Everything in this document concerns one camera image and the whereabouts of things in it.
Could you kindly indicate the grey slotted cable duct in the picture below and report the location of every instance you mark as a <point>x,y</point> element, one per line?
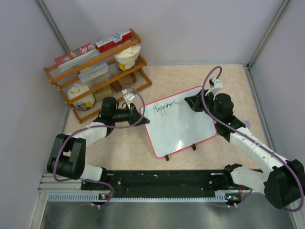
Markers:
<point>101,197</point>

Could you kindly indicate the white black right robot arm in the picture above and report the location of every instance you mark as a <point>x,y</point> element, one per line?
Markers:
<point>280,180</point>

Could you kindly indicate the clear plastic box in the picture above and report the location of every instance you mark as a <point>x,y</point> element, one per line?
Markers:
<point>90,73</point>

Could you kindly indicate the tan block left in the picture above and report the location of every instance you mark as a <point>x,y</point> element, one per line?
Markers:
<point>103,93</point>

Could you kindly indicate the red foil box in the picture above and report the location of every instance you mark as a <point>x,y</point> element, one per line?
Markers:
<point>112,41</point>

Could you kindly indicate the orange wooden shelf rack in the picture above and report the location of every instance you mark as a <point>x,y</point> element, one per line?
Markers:
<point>79,96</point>

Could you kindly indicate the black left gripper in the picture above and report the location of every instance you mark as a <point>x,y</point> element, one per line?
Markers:
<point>133,114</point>

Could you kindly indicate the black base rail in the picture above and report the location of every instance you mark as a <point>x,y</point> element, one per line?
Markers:
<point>167,183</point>

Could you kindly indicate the white bag upper shelf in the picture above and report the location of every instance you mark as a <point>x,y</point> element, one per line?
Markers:
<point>126,59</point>

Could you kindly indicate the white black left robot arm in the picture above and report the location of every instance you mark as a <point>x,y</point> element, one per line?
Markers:
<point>67,158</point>

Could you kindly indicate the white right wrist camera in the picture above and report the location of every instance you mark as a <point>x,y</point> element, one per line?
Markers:
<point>215,85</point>

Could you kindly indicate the brown block right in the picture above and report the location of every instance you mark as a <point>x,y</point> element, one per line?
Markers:
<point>126,80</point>

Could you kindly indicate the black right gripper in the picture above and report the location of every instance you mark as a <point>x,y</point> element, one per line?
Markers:
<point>195,102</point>

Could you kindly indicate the pink framed whiteboard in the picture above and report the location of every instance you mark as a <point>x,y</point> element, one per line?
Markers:
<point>174,127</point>

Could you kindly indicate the red white wrap box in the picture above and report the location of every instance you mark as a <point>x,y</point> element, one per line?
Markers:
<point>76,57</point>

